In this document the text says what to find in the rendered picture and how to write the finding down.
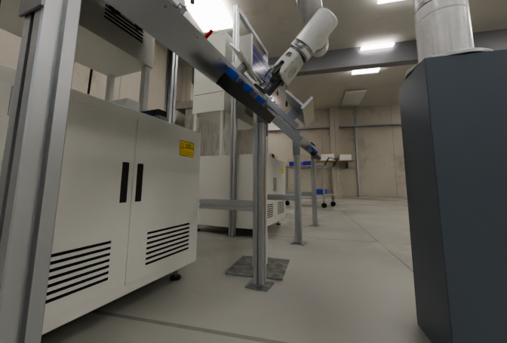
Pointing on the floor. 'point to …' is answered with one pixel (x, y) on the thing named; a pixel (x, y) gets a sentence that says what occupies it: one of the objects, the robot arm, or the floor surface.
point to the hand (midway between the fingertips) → (269, 89)
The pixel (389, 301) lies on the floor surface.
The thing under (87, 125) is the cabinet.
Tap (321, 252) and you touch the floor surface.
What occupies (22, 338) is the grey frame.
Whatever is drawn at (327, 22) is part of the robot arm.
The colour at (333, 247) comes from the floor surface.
